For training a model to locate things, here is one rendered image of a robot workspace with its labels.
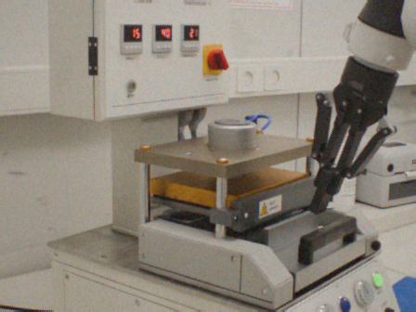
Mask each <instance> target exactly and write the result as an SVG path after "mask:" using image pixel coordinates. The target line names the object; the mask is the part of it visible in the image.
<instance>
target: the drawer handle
mask: <svg viewBox="0 0 416 312"><path fill-rule="evenodd" d="M357 226H358V225H357V218H356V217H354V216H351V215H347V216H346V217H343V218H340V219H339V220H337V221H334V222H332V223H331V224H328V225H326V226H325V227H320V228H319V229H317V230H314V231H312V232H311V233H307V234H305V235H304V236H302V237H301V238H300V244H299V246H298V262H299V263H301V264H304V265H312V264H313V259H314V252H315V251H316V250H319V249H320V248H322V247H325V246H326V245H328V244H331V243H332V242H334V241H338V240H339V239H341V238H343V240H344V241H355V240H356V238H357Z"/></svg>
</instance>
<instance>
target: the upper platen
mask: <svg viewBox="0 0 416 312"><path fill-rule="evenodd" d="M304 177H308V174H306V173H302V172H297V171H289V170H285V169H280V168H272V167H268V168H262V169H259V170H256V171H254V172H249V173H247V174H244V175H236V176H234V177H229V178H228V179H227V207H230V208H232V204H233V201H235V200H237V199H241V198H244V197H246V196H248V195H254V194H255V193H257V192H262V191H264V190H266V189H273V188H274V187H279V186H281V185H283V184H286V183H291V182H293V181H294V180H299V179H301V178H304ZM151 193H152V194H153V196H151V202H153V203H156V204H161V205H165V206H168V207H174V208H177V209H180V210H183V211H190V212H192V213H195V214H202V215H208V216H210V209H211V207H216V177H214V176H210V175H200V174H196V173H192V172H184V171H182V172H176V173H173V174H170V175H162V176H159V177H153V178H152V179H151Z"/></svg>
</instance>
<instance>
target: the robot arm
mask: <svg viewBox="0 0 416 312"><path fill-rule="evenodd" d="M342 36H343V38H344V39H345V40H346V42H347V43H348V45H347V50H348V51H350V52H351V53H353V56H349V57H348V58H347V62H346V64H345V65H344V70H343V74H342V76H341V77H340V83H339V84H338V85H337V86H335V87H334V89H333V91H332V92H322V93H317V94H316V96H315V98H316V102H317V106H318V112H317V118H316V122H315V133H314V137H313V142H312V152H311V157H312V159H315V160H316V161H317V162H318V165H319V169H318V173H317V175H316V177H315V180H314V186H315V187H317V189H316V191H315V195H314V197H313V198H312V202H311V203H310V205H309V211H310V212H311V213H314V214H315V215H318V214H320V213H323V212H326V209H327V207H328V205H329V201H330V200H331V197H332V196H334V195H336V194H338V193H339V191H340V188H341V186H342V185H343V183H344V180H345V178H347V179H352V178H354V177H356V176H360V174H361V173H362V172H363V170H364V169H365V168H366V165H368V164H369V162H370V161H371V159H372V157H373V156H374V154H375V153H376V151H377V150H379V148H380V147H381V146H382V144H383V143H384V141H385V140H386V139H387V138H389V137H390V136H392V135H393V134H395V133H396V132H397V128H396V127H395V126H394V125H391V124H390V122H389V121H388V119H387V117H386V116H387V104H388V101H389V100H390V97H391V96H392V93H393V91H394V89H395V85H396V84H397V79H398V78H399V76H400V75H399V73H397V71H406V70H407V69H408V66H409V65H410V60H411V59H412V57H413V54H414V51H416V0H367V2H366V4H365V6H364V7H363V8H362V10H361V11H360V13H359V14H358V16H357V21H355V22H352V23H346V26H345V28H344V32H343V35H342ZM333 103H334V106H335V109H336V113H337V115H336V117H335V119H334V123H333V124H334V127H333V129H332V132H331V135H330V139H329V141H328V138H329V129H330V123H331V118H332V105H333ZM377 122H379V125H378V126H377V127H376V134H374V135H373V136H372V137H371V139H370V140H369V142H368V144H367V145H366V147H365V148H363V150H362V151H361V152H360V154H359V155H358V156H357V158H356V159H355V155H356V153H357V151H358V147H359V145H360V141H361V139H362V138H363V135H364V134H365V133H366V130H367V129H368V127H371V125H373V124H376V123H377ZM349 126H350V127H349ZM348 128H349V131H348V133H349V135H348V137H347V139H346V142H345V144H344V148H343V150H342V152H341V156H340V158H339V160H338V163H337V165H336V167H332V166H334V165H335V164H336V163H335V159H336V158H337V156H338V152H339V150H340V148H341V145H342V144H343V141H344V138H345V135H346V131H347V130H348ZM354 159H355V161H354V162H353V160H354Z"/></svg>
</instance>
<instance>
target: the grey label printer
mask: <svg viewBox="0 0 416 312"><path fill-rule="evenodd" d="M370 139H371V136H364V137H363V138H362V139H361V141H360V145H359V147H358V148H357V153H356V155H355V158H357V157H358V155H359V154H360V152H361V151H362V150H363V148H365V147H366V145H367V144H368V142H369V140H370ZM355 200H357V201H360V202H365V203H367V204H370V205H375V206H377V207H379V208H386V207H390V206H393V205H400V204H403V203H407V202H416V145H414V144H410V143H407V142H399V141H395V140H393V139H386V140H385V141H384V143H383V144H382V146H381V147H380V148H379V150H377V151H376V153H375V154H374V156H373V157H372V159H371V160H370V162H369V164H368V165H366V168H365V169H364V170H363V172H362V173H361V174H360V176H357V179H356V191H355Z"/></svg>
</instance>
